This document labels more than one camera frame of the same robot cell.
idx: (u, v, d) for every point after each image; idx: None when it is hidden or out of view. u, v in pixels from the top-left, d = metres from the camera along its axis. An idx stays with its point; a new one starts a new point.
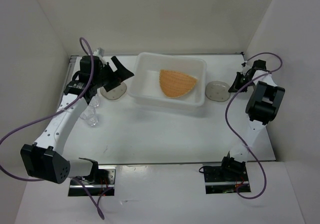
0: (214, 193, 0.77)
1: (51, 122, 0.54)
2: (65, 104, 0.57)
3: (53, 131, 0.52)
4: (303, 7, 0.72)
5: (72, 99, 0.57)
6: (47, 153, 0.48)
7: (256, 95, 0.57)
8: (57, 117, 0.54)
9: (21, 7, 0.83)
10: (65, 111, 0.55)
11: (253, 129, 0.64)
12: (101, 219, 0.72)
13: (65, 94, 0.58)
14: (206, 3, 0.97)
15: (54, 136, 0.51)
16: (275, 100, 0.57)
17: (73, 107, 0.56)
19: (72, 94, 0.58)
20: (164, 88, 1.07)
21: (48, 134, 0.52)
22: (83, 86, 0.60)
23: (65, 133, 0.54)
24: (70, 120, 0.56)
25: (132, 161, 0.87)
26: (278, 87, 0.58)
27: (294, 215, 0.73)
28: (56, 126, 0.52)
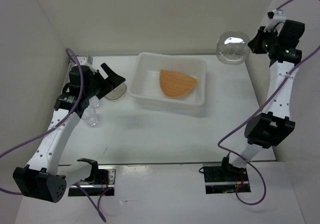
0: (213, 193, 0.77)
1: (43, 141, 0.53)
2: (57, 121, 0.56)
3: (45, 151, 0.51)
4: (303, 7, 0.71)
5: (64, 115, 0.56)
6: (41, 174, 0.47)
7: (258, 128, 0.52)
8: (49, 137, 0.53)
9: (20, 8, 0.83)
10: (57, 129, 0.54)
11: (252, 150, 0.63)
12: (103, 220, 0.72)
13: (56, 110, 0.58)
14: (206, 2, 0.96)
15: (46, 157, 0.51)
16: (279, 134, 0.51)
17: (65, 124, 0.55)
19: (63, 109, 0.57)
20: (164, 88, 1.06)
21: (41, 155, 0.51)
22: (74, 100, 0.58)
23: (59, 151, 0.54)
24: (62, 138, 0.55)
25: (132, 161, 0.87)
26: (287, 120, 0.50)
27: (294, 216, 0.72)
28: (48, 146, 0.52)
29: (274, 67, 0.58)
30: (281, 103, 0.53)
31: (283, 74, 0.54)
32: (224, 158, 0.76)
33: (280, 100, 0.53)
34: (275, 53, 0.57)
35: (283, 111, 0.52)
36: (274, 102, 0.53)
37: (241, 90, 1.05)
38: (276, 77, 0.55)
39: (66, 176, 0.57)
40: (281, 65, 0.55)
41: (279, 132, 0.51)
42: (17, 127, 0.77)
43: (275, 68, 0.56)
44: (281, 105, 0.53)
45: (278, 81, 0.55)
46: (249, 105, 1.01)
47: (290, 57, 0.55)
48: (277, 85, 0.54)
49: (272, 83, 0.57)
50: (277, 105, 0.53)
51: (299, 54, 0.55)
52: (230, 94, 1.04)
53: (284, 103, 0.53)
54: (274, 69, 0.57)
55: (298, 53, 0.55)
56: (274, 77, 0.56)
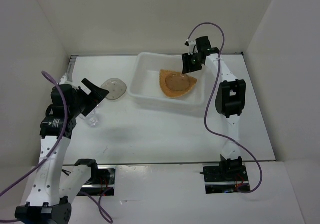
0: (213, 193, 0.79)
1: (38, 174, 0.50)
2: (47, 150, 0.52)
3: (43, 186, 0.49)
4: (303, 7, 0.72)
5: (53, 142, 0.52)
6: (45, 212, 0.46)
7: (224, 96, 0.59)
8: (42, 169, 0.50)
9: (21, 7, 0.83)
10: (49, 159, 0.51)
11: (232, 124, 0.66)
12: (110, 221, 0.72)
13: (43, 138, 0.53)
14: (206, 2, 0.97)
15: (46, 191, 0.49)
16: (240, 92, 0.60)
17: (57, 152, 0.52)
19: (50, 134, 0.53)
20: (164, 88, 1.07)
21: (39, 189, 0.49)
22: (61, 123, 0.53)
23: (56, 179, 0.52)
24: (57, 165, 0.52)
25: (132, 161, 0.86)
26: (238, 81, 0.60)
27: (294, 215, 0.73)
28: (45, 179, 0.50)
29: (208, 61, 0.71)
30: (227, 73, 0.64)
31: (216, 59, 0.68)
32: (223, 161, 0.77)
33: (225, 73, 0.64)
34: (203, 55, 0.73)
35: (232, 77, 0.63)
36: (222, 75, 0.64)
37: None
38: (213, 64, 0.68)
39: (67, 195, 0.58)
40: (211, 56, 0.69)
41: (239, 92, 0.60)
42: (17, 127, 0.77)
43: (209, 60, 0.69)
44: (228, 74, 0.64)
45: (216, 65, 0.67)
46: (249, 105, 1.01)
47: (212, 52, 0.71)
48: (217, 67, 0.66)
49: (214, 70, 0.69)
50: (226, 76, 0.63)
51: (216, 48, 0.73)
52: None
53: (229, 73, 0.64)
54: (208, 62, 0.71)
55: (215, 48, 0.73)
56: (212, 65, 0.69)
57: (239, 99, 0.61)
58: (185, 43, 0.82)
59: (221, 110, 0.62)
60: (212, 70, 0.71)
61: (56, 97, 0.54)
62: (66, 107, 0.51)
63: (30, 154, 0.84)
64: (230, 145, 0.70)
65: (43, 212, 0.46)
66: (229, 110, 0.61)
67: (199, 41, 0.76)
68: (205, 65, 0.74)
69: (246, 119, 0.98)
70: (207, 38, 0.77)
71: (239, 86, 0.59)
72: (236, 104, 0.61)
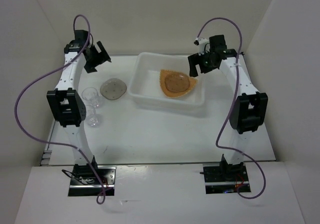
0: (213, 193, 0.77)
1: (63, 73, 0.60)
2: (69, 58, 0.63)
3: (68, 78, 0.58)
4: (303, 7, 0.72)
5: (75, 54, 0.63)
6: (69, 92, 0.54)
7: (241, 112, 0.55)
8: (66, 69, 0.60)
9: (21, 7, 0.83)
10: (72, 63, 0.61)
11: (244, 138, 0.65)
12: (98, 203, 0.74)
13: (66, 53, 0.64)
14: (206, 2, 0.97)
15: (70, 81, 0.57)
16: (261, 107, 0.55)
17: (77, 60, 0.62)
19: (72, 50, 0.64)
20: (164, 88, 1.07)
21: (64, 80, 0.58)
22: (80, 47, 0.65)
23: (77, 79, 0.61)
24: (78, 70, 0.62)
25: (132, 161, 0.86)
26: (260, 94, 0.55)
27: (294, 215, 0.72)
28: (69, 74, 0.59)
29: (223, 65, 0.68)
30: (246, 84, 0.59)
31: (233, 65, 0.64)
32: (225, 163, 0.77)
33: (244, 83, 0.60)
34: (218, 55, 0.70)
35: (251, 88, 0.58)
36: (240, 86, 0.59)
37: None
38: (229, 70, 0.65)
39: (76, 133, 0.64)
40: (227, 61, 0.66)
41: (259, 107, 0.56)
42: (17, 127, 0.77)
43: (225, 65, 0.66)
44: (247, 85, 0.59)
45: (233, 72, 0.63)
46: None
47: (229, 53, 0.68)
48: (234, 74, 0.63)
49: (230, 76, 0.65)
50: (244, 86, 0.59)
51: (233, 50, 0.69)
52: (229, 94, 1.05)
53: (248, 83, 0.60)
54: (224, 66, 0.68)
55: (232, 50, 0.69)
56: (228, 71, 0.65)
57: (257, 114, 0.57)
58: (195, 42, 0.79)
59: (237, 125, 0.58)
60: (227, 76, 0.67)
61: (80, 33, 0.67)
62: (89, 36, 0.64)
63: (30, 154, 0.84)
64: (233, 154, 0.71)
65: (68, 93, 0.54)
66: (245, 126, 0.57)
67: (213, 40, 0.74)
68: (219, 68, 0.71)
69: None
70: (222, 39, 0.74)
71: (260, 100, 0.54)
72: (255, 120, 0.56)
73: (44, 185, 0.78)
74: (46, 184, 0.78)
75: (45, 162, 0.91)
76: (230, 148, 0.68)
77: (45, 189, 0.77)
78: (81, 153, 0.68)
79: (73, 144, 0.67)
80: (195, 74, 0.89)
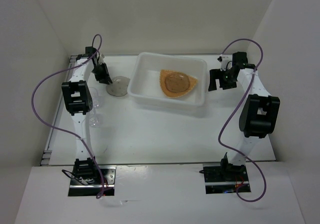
0: (213, 193, 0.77)
1: (75, 71, 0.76)
2: (81, 63, 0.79)
3: (79, 74, 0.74)
4: (304, 7, 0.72)
5: (85, 60, 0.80)
6: (81, 83, 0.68)
7: (250, 112, 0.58)
8: (78, 69, 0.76)
9: (21, 8, 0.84)
10: (83, 65, 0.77)
11: (250, 142, 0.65)
12: (96, 196, 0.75)
13: (78, 59, 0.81)
14: (206, 2, 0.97)
15: (81, 77, 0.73)
16: (271, 111, 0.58)
17: (87, 64, 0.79)
19: (83, 57, 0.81)
20: (164, 88, 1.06)
21: (77, 76, 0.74)
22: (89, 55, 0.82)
23: (86, 77, 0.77)
24: (87, 71, 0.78)
25: (132, 162, 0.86)
26: (273, 98, 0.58)
27: (294, 216, 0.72)
28: (81, 72, 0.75)
29: (240, 75, 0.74)
30: (260, 88, 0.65)
31: (249, 74, 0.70)
32: (225, 163, 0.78)
33: (257, 87, 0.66)
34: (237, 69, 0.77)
35: (264, 92, 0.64)
36: (253, 89, 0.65)
37: (240, 90, 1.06)
38: (245, 77, 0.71)
39: (80, 121, 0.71)
40: (245, 70, 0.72)
41: (270, 110, 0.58)
42: (17, 127, 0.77)
43: (242, 73, 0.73)
44: (260, 89, 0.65)
45: (248, 79, 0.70)
46: None
47: (247, 65, 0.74)
48: (249, 80, 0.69)
49: (245, 84, 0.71)
50: (257, 90, 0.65)
51: (253, 64, 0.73)
52: (229, 94, 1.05)
53: (261, 87, 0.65)
54: (241, 76, 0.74)
55: (251, 64, 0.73)
56: (244, 78, 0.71)
57: (268, 120, 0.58)
58: (219, 58, 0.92)
59: (244, 127, 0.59)
60: (243, 84, 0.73)
61: (90, 48, 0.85)
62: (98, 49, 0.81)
63: (30, 154, 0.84)
64: (236, 155, 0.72)
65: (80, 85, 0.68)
66: (252, 130, 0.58)
67: (235, 56, 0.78)
68: (237, 79, 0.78)
69: None
70: (243, 54, 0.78)
71: (271, 103, 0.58)
72: (264, 124, 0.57)
73: (44, 185, 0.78)
74: (45, 184, 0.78)
75: (45, 162, 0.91)
76: (233, 150, 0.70)
77: (45, 189, 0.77)
78: (83, 143, 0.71)
79: (77, 134, 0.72)
80: (213, 88, 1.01)
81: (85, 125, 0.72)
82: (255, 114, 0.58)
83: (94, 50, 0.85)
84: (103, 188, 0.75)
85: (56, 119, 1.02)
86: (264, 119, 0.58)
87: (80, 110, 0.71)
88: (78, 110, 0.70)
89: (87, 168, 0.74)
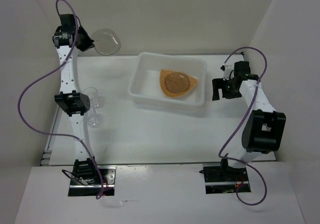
0: (213, 193, 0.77)
1: (62, 73, 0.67)
2: (64, 55, 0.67)
3: (68, 79, 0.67)
4: (304, 7, 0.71)
5: (67, 50, 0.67)
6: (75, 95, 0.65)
7: (254, 129, 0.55)
8: (64, 68, 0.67)
9: (21, 8, 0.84)
10: (68, 62, 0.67)
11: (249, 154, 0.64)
12: (96, 196, 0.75)
13: (58, 48, 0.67)
14: (206, 2, 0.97)
15: (72, 83, 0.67)
16: (276, 127, 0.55)
17: (72, 56, 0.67)
19: (63, 43, 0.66)
20: (164, 88, 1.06)
21: (66, 83, 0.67)
22: (68, 34, 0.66)
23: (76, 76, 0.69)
24: (74, 66, 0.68)
25: (132, 162, 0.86)
26: (278, 113, 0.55)
27: (294, 216, 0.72)
28: (68, 75, 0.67)
29: (243, 86, 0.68)
30: (264, 102, 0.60)
31: (252, 85, 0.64)
32: (225, 163, 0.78)
33: (261, 101, 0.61)
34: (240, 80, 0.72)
35: (269, 107, 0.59)
36: (257, 103, 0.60)
37: None
38: (248, 89, 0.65)
39: (78, 123, 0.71)
40: (248, 80, 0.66)
41: (276, 126, 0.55)
42: (17, 127, 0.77)
43: (244, 84, 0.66)
44: (264, 103, 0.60)
45: (251, 90, 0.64)
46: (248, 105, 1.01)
47: (250, 77, 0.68)
48: (253, 93, 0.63)
49: (248, 96, 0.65)
50: (261, 104, 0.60)
51: (255, 75, 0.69)
52: None
53: (266, 102, 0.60)
54: (244, 87, 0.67)
55: (254, 75, 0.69)
56: (246, 90, 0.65)
57: (272, 137, 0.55)
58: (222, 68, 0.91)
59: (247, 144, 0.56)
60: (245, 97, 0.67)
61: (66, 17, 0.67)
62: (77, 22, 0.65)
63: (30, 154, 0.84)
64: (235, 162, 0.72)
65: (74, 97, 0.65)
66: (256, 147, 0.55)
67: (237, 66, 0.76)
68: (239, 90, 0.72)
69: None
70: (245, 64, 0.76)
71: (277, 119, 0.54)
72: (269, 141, 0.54)
73: (44, 185, 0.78)
74: (46, 184, 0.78)
75: (45, 162, 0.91)
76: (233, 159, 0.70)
77: (46, 189, 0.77)
78: (82, 144, 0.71)
79: (76, 136, 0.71)
80: (218, 97, 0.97)
81: (83, 126, 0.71)
82: (259, 130, 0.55)
83: (71, 19, 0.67)
84: (103, 188, 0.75)
85: (56, 120, 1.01)
86: (269, 136, 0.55)
87: (78, 111, 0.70)
88: (76, 110, 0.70)
89: (89, 168, 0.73)
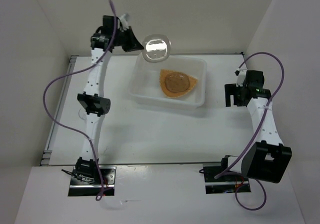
0: (213, 193, 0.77)
1: (90, 73, 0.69)
2: (96, 58, 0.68)
3: (93, 82, 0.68)
4: (304, 7, 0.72)
5: (100, 53, 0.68)
6: (96, 98, 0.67)
7: (256, 161, 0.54)
8: (93, 70, 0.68)
9: (21, 8, 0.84)
10: (98, 65, 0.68)
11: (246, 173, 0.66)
12: (96, 197, 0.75)
13: (93, 48, 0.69)
14: (206, 2, 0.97)
15: (96, 87, 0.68)
16: (280, 162, 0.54)
17: (103, 61, 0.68)
19: (99, 45, 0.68)
20: (164, 88, 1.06)
21: (91, 85, 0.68)
22: (105, 38, 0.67)
23: (103, 80, 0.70)
24: (102, 70, 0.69)
25: (132, 162, 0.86)
26: (284, 148, 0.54)
27: (294, 216, 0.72)
28: (95, 77, 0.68)
29: (251, 104, 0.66)
30: (270, 131, 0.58)
31: (262, 107, 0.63)
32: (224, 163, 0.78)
33: (267, 129, 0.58)
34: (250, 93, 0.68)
35: (274, 138, 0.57)
36: (262, 131, 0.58)
37: None
38: (256, 110, 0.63)
39: (93, 122, 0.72)
40: (257, 100, 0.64)
41: (279, 160, 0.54)
42: (17, 127, 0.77)
43: (253, 104, 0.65)
44: (270, 133, 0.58)
45: (260, 114, 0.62)
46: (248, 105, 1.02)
47: (261, 93, 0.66)
48: (260, 117, 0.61)
49: (255, 117, 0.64)
50: (268, 133, 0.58)
51: (268, 91, 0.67)
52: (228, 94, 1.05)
53: (273, 131, 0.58)
54: (252, 105, 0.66)
55: (267, 90, 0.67)
56: (255, 111, 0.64)
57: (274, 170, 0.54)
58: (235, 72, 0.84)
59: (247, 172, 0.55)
60: (252, 117, 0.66)
61: (108, 20, 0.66)
62: (114, 30, 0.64)
63: (30, 154, 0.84)
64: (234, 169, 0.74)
65: (94, 99, 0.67)
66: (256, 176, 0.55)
67: (249, 74, 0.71)
68: (247, 105, 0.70)
69: (246, 119, 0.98)
70: (259, 75, 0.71)
71: (281, 154, 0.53)
72: (267, 171, 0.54)
73: (44, 185, 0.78)
74: (45, 184, 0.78)
75: (45, 162, 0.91)
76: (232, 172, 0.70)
77: (46, 189, 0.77)
78: (90, 144, 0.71)
79: (86, 134, 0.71)
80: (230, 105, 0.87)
81: (97, 126, 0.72)
82: (261, 163, 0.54)
83: (112, 21, 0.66)
84: (103, 189, 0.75)
85: (56, 120, 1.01)
86: (268, 167, 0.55)
87: (96, 111, 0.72)
88: (95, 110, 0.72)
89: (87, 168, 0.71)
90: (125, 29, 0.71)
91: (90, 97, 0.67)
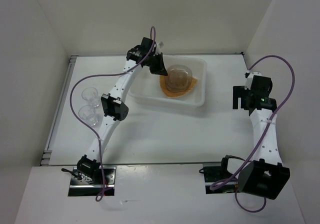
0: (214, 193, 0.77)
1: (119, 80, 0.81)
2: (128, 68, 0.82)
3: (120, 87, 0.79)
4: (304, 7, 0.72)
5: (132, 65, 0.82)
6: (117, 101, 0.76)
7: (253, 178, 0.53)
8: (123, 77, 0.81)
9: (21, 8, 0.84)
10: (127, 73, 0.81)
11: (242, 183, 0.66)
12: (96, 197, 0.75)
13: (127, 60, 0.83)
14: (206, 2, 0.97)
15: (120, 91, 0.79)
16: (278, 181, 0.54)
17: (133, 71, 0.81)
19: (133, 58, 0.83)
20: (165, 88, 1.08)
21: (117, 89, 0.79)
22: (140, 54, 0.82)
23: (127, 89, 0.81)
24: (130, 80, 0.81)
25: (132, 162, 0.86)
26: (283, 169, 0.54)
27: (294, 216, 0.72)
28: (122, 84, 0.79)
29: (254, 115, 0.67)
30: (270, 150, 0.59)
31: (265, 120, 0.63)
32: (224, 163, 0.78)
33: (267, 147, 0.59)
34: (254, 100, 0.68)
35: (273, 157, 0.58)
36: (262, 149, 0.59)
37: None
38: (259, 123, 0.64)
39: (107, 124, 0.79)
40: (261, 112, 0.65)
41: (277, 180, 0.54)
42: (17, 127, 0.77)
43: (256, 115, 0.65)
44: (270, 151, 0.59)
45: (262, 127, 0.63)
46: None
47: (266, 103, 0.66)
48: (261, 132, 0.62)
49: (257, 130, 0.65)
50: (267, 151, 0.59)
51: (273, 100, 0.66)
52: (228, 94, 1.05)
53: (273, 149, 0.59)
54: (255, 116, 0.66)
55: (271, 99, 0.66)
56: (257, 123, 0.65)
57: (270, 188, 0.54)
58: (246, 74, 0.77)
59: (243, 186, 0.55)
60: (255, 128, 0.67)
61: (146, 41, 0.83)
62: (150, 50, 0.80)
63: (30, 154, 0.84)
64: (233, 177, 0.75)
65: (114, 102, 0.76)
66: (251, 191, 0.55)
67: (256, 80, 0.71)
68: (250, 115, 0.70)
69: (246, 119, 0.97)
70: (265, 82, 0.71)
71: (280, 174, 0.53)
72: (263, 187, 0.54)
73: (44, 185, 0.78)
74: (45, 184, 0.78)
75: (45, 162, 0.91)
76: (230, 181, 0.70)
77: (46, 189, 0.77)
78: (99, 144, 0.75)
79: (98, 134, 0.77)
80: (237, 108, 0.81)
81: (110, 129, 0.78)
82: (258, 180, 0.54)
83: (149, 43, 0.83)
84: (103, 189, 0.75)
85: (55, 120, 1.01)
86: (265, 183, 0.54)
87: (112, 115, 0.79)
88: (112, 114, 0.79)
89: (88, 170, 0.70)
90: (157, 54, 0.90)
91: (111, 98, 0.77)
